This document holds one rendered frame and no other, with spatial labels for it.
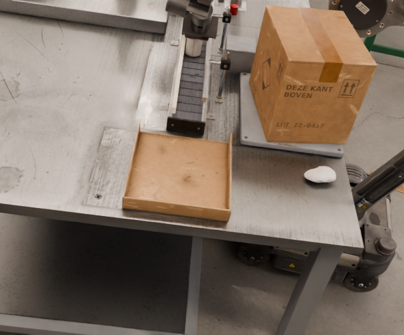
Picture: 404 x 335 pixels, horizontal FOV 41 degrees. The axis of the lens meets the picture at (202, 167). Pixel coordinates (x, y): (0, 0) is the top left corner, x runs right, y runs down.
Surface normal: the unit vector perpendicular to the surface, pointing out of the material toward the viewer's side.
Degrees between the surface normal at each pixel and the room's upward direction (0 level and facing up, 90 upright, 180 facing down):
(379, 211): 0
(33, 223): 0
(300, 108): 90
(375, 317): 0
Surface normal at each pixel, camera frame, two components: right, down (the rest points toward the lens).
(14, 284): 0.13, -0.73
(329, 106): 0.11, 0.68
